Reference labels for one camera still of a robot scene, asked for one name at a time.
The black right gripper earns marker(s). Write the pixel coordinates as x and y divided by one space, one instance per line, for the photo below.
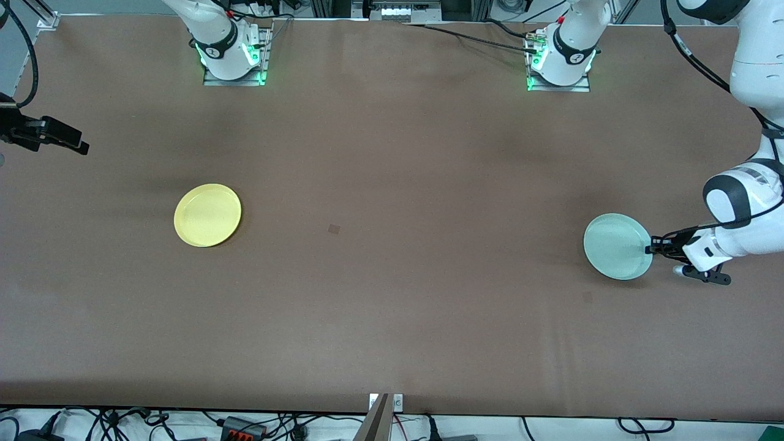
18 130

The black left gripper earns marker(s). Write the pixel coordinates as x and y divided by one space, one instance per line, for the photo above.
670 245

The pale green round plate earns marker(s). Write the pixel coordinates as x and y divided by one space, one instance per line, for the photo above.
615 246

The yellow round plate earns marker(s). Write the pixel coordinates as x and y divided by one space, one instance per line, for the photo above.
207 215

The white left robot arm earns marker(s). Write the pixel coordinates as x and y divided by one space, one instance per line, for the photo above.
759 67

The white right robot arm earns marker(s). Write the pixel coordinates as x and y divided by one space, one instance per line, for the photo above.
214 30

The green board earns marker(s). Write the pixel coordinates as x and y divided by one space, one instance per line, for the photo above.
773 434

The black power strip red switches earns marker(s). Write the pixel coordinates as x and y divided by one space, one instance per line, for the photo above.
243 427

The silver table corner bracket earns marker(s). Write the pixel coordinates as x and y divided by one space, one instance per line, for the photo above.
48 21

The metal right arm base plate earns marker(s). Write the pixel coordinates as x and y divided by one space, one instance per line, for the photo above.
236 81

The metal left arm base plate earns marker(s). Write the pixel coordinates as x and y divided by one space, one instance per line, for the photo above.
557 87

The white metal bracket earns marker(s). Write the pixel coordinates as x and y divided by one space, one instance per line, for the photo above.
398 402

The wooden post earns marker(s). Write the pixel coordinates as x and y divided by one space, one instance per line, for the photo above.
375 425

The aluminium frame with connector block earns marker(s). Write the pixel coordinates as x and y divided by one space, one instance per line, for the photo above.
404 9

